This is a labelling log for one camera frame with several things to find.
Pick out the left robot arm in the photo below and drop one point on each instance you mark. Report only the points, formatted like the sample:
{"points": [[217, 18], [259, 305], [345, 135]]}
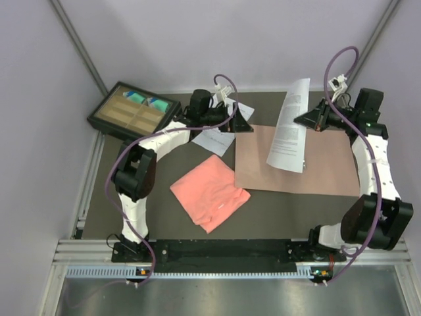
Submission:
{"points": [[135, 170]]}

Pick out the left teal roll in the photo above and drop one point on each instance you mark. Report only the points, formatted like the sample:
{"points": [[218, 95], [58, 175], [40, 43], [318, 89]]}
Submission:
{"points": [[134, 97]]}

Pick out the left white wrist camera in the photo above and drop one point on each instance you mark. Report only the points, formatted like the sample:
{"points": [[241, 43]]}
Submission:
{"points": [[221, 93]]}

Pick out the grey slotted cable duct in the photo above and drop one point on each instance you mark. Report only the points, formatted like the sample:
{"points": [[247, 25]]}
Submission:
{"points": [[132, 272]]}

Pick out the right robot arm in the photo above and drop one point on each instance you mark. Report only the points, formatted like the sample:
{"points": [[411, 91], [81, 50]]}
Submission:
{"points": [[379, 216]]}

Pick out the right teal roll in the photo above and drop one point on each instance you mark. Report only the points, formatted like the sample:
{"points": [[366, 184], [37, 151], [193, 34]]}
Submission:
{"points": [[158, 104]]}

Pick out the left aluminium frame post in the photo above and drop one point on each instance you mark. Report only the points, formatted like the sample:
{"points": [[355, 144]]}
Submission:
{"points": [[78, 44]]}

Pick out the aluminium frame post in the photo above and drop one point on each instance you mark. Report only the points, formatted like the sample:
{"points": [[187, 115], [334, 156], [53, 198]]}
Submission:
{"points": [[78, 44], [367, 69]]}

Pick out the white table form sheet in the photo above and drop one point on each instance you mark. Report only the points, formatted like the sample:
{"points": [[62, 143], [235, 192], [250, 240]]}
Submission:
{"points": [[216, 141]]}

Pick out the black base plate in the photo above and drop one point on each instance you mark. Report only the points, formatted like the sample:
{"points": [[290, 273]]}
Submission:
{"points": [[235, 256]]}

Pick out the white text document sheet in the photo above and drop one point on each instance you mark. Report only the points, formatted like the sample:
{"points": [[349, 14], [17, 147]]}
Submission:
{"points": [[287, 151]]}

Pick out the black compartment box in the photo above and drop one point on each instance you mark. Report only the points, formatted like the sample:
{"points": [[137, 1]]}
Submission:
{"points": [[126, 120]]}

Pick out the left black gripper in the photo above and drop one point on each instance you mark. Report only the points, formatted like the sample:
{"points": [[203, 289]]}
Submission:
{"points": [[239, 124]]}

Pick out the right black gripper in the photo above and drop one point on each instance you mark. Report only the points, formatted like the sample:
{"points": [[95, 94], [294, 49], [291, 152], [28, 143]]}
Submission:
{"points": [[312, 118]]}

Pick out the right aluminium frame post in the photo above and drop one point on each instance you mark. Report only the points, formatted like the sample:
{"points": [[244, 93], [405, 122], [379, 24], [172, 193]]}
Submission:
{"points": [[367, 69]]}

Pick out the pink folded cloth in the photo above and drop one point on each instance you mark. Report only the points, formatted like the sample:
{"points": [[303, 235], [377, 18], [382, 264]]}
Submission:
{"points": [[208, 194]]}

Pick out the teal roll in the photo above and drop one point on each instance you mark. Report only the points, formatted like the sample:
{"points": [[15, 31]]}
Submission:
{"points": [[134, 97], [158, 104]]}

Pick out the beige paper folder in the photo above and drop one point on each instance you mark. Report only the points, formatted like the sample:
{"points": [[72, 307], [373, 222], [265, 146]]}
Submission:
{"points": [[308, 162]]}

